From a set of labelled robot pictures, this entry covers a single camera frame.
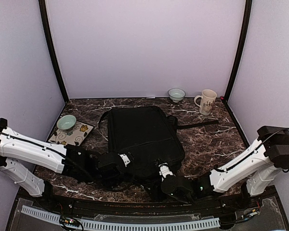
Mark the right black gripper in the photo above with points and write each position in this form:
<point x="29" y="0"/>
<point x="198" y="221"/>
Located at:
<point x="162" y="179"/>

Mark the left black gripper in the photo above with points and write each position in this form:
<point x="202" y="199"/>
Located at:
<point x="112" y="183"/>

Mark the black student bag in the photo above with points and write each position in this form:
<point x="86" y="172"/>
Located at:
<point x="149" y="135"/>

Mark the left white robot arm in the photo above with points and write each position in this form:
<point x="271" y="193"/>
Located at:
<point x="15" y="147"/>

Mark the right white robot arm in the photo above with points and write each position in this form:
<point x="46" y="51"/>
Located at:
<point x="263" y="160"/>

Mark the floral placemat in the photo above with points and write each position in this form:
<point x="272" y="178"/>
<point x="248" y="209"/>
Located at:
<point x="73" y="137"/>

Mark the green bowl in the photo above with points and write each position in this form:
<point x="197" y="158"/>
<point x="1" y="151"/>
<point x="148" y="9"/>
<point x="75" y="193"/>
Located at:
<point x="66" y="122"/>

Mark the cream mug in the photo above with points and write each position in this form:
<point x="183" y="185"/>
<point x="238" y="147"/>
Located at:
<point x="205" y="101"/>

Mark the small white bowl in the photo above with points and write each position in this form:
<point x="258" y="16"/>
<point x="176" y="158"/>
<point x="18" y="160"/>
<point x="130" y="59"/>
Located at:
<point x="176" y="95"/>

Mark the black front table rail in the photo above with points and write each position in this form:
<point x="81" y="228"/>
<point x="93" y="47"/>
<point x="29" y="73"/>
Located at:
<point x="91" y="202"/>

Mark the white cable duct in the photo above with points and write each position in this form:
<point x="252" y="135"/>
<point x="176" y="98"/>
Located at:
<point x="119" y="224"/>

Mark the left black frame post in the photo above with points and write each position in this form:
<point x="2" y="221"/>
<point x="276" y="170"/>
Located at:
<point x="51" y="49"/>

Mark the black frame post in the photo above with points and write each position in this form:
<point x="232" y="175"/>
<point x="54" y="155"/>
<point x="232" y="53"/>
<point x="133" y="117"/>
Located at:
<point x="51" y="49"/>
<point x="239" y="51"/>

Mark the right black frame post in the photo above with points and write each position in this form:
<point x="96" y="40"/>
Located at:
<point x="239" y="51"/>

